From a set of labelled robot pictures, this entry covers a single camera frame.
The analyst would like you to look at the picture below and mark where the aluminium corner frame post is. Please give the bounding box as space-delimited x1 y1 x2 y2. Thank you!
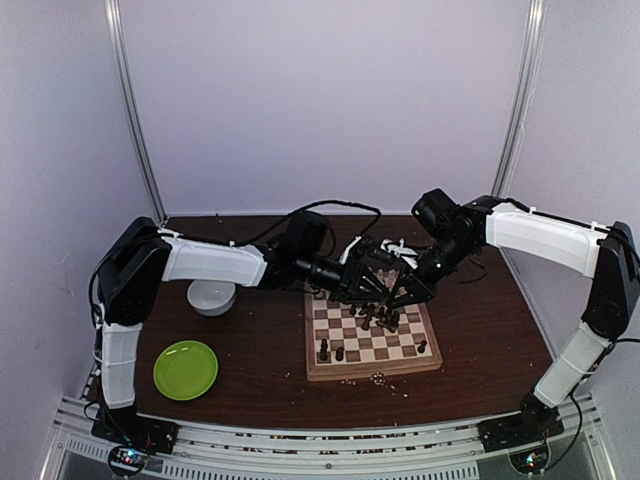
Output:
104 0 169 225

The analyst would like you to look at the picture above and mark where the right aluminium corner post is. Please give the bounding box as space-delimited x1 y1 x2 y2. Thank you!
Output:
491 0 546 197

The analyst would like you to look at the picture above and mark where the wooden chess board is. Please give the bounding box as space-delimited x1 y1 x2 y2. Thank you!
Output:
304 291 443 384

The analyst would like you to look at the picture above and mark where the dark rook chess piece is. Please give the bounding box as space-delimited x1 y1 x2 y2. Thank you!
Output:
318 339 331 363

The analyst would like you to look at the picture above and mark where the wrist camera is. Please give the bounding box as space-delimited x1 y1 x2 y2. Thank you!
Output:
338 236 370 265
380 239 419 269

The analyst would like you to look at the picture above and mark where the white ceramic bowl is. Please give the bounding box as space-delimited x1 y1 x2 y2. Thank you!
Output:
187 280 237 317

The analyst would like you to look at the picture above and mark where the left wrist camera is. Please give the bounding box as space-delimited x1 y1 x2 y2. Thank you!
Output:
338 236 370 265

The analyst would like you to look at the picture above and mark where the aluminium front frame rail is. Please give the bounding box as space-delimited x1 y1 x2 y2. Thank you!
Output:
49 389 601 480

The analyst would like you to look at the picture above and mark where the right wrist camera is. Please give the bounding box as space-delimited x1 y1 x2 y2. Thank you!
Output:
380 239 419 269

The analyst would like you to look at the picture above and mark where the green plate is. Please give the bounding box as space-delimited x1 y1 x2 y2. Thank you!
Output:
152 340 219 402

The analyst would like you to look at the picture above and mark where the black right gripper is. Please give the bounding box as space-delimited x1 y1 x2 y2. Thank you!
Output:
386 233 476 309

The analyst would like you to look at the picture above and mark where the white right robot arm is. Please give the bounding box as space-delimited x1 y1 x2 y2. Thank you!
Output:
382 189 639 442

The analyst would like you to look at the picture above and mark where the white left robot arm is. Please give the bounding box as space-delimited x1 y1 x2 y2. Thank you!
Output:
88 205 394 444

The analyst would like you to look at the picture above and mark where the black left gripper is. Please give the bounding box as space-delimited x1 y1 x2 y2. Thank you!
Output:
298 251 390 305

